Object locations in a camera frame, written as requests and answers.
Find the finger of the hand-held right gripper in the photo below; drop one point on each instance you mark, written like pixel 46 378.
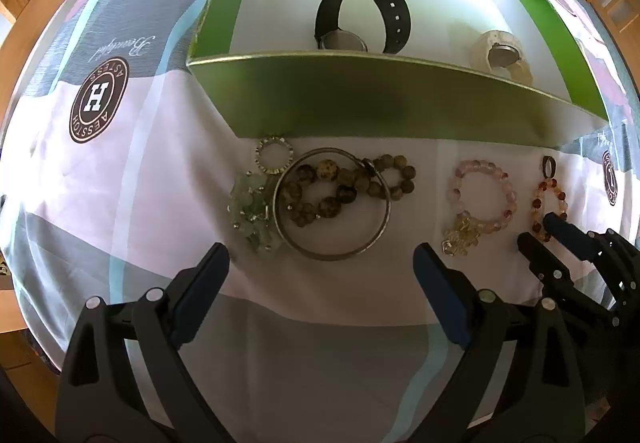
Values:
pixel 567 233
pixel 537 253

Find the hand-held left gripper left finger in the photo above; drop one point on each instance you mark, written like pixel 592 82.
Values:
pixel 200 293

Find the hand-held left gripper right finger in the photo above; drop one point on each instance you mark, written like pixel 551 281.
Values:
pixel 440 290

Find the silver metal bangle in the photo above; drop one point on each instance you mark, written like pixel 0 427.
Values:
pixel 330 255

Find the green cardboard box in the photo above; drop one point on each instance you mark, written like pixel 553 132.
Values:
pixel 375 93

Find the printed pink grey bedsheet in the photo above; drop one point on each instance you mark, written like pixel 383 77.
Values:
pixel 150 203

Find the cream wrist watch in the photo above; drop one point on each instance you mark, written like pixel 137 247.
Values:
pixel 482 45

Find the black wrist watch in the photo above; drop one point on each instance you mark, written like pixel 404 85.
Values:
pixel 395 13

